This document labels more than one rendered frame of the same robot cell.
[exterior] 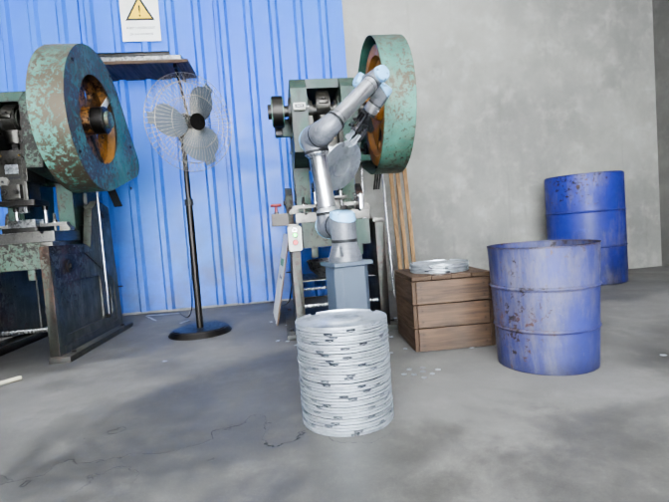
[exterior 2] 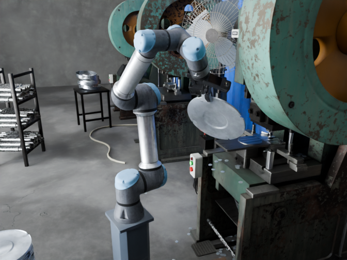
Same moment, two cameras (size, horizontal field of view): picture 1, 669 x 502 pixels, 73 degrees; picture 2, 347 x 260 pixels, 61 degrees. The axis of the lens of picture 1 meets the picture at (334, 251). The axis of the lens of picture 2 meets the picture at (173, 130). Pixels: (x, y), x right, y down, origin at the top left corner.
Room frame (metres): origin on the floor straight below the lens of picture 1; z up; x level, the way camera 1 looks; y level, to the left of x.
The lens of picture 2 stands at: (2.02, -1.34, 1.33)
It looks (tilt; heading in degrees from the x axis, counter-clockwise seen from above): 19 degrees down; 78
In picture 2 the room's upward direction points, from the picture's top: straight up
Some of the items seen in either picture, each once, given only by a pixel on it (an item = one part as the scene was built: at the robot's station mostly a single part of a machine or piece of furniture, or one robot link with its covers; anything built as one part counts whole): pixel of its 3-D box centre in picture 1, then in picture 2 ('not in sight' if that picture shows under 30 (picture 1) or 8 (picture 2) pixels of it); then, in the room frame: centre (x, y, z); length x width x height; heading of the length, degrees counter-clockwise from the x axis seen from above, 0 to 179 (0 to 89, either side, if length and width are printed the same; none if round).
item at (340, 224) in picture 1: (341, 224); (128, 184); (2.07, -0.04, 0.62); 0.13 x 0.12 x 0.14; 25
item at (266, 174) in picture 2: (331, 216); (268, 156); (2.84, 0.01, 0.68); 0.45 x 0.30 x 0.06; 97
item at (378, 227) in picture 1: (370, 248); (319, 213); (3.01, -0.24, 0.45); 0.92 x 0.12 x 0.90; 7
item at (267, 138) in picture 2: not in sight; (269, 142); (2.83, 0.01, 0.76); 0.15 x 0.09 x 0.05; 97
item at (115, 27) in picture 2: not in sight; (153, 59); (2.73, 3.52, 0.87); 1.53 x 0.99 x 1.74; 10
